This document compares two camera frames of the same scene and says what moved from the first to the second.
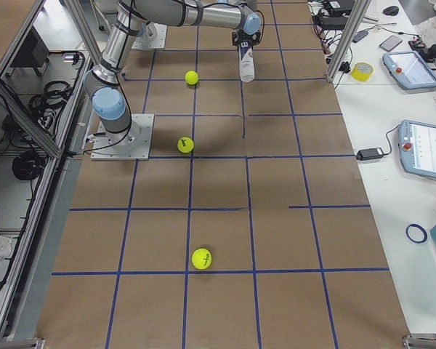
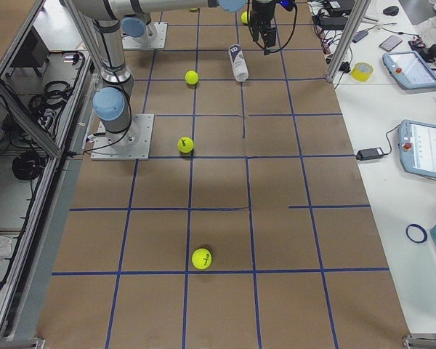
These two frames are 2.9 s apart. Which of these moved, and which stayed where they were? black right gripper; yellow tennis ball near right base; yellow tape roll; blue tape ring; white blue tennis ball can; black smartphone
Moved: black right gripper; white blue tennis ball can
Stayed: yellow tape roll; yellow tennis ball near right base; blue tape ring; black smartphone
